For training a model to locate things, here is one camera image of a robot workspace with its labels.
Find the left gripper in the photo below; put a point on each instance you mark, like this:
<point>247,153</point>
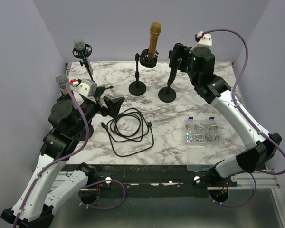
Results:
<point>114,104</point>

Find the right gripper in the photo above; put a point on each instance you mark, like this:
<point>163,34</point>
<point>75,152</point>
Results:
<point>182,52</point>

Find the gold microphone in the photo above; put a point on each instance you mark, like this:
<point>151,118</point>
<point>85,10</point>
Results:
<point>155,31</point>

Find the black clip microphone stand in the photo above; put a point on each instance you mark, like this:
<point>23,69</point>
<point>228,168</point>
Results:
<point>167,94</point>

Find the black microphone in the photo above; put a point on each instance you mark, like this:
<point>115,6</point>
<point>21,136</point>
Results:
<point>173,71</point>

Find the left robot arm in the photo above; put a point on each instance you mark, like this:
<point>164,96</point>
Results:
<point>71,130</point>

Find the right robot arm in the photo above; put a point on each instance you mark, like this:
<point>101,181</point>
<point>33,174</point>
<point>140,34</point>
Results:
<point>260,144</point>

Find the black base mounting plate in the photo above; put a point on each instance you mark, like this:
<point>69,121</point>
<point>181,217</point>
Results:
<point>151,181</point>

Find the clear plastic screw box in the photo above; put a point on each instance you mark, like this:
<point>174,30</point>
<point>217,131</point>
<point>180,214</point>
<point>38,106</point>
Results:
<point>204,143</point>

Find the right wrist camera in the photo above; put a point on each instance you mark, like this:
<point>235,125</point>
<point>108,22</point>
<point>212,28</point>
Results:
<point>203,40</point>

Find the black tripod shock mount stand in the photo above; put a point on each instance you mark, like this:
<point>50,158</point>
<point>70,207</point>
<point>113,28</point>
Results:
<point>87,87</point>

